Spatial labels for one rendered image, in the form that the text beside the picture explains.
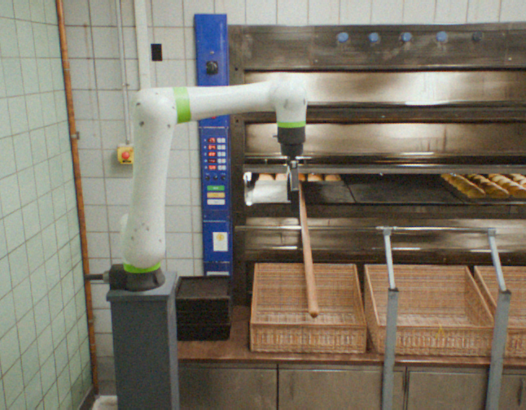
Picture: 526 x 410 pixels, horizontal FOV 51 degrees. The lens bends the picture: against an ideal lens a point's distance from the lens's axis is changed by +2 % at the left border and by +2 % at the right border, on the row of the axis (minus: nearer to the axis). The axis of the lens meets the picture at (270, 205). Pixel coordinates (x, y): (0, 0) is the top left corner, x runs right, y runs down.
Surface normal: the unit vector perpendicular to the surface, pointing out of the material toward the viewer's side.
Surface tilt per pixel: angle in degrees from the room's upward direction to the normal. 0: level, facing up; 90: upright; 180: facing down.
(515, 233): 70
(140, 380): 90
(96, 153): 90
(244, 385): 90
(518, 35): 91
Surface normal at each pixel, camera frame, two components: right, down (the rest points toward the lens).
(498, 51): 0.00, 0.27
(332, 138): -0.02, -0.08
